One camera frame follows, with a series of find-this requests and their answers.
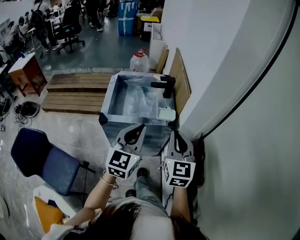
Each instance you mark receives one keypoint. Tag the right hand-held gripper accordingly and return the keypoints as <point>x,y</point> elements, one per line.
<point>179,172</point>

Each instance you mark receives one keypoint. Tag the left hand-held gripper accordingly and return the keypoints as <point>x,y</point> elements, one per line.
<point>119,164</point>

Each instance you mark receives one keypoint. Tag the pale green plastic tray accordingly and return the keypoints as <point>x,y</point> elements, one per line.
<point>166,114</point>

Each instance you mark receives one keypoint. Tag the person's right forearm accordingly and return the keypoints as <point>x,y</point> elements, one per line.
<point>179,204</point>

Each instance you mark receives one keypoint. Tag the person's left forearm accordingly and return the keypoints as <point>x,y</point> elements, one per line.
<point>96,197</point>

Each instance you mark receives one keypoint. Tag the person's black shoe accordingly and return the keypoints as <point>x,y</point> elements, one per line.
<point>130,193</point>
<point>142,172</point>

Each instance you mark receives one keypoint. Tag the clear plastic film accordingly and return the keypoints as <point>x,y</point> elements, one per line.
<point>145,100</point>

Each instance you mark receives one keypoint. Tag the person's grey trousers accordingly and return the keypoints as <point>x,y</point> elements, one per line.
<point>143,187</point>

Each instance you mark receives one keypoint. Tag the black faucet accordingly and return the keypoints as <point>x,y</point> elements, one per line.
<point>168,87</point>

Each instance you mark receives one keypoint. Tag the brown cardboard sheet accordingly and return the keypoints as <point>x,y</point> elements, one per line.
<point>180,84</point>

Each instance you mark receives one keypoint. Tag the person's light grey shirt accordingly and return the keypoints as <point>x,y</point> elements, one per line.
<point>150,211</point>

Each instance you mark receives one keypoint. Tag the blue fabric chair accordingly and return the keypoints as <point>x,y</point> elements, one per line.
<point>54,168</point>

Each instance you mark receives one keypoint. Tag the narrow wooden board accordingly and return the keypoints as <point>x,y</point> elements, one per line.
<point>162,59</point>

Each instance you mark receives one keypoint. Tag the white open cabinet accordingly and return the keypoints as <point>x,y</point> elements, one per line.
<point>155,47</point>

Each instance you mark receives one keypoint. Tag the white tote bag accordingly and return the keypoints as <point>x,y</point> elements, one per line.
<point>47,192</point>

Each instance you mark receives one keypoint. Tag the dark phone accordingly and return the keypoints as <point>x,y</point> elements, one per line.
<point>52,202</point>

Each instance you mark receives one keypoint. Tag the black robot vacuum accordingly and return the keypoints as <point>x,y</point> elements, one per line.
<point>29,109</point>

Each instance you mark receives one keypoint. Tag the black bin yellow lid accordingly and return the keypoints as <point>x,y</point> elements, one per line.
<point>147,28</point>

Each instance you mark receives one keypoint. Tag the blue water barrel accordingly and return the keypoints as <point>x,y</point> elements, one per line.
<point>126,18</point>

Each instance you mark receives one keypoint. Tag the black office chair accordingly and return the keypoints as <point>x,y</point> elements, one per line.
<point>68,32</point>

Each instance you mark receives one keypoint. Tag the cardboard box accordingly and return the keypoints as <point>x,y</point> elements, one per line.
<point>155,12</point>

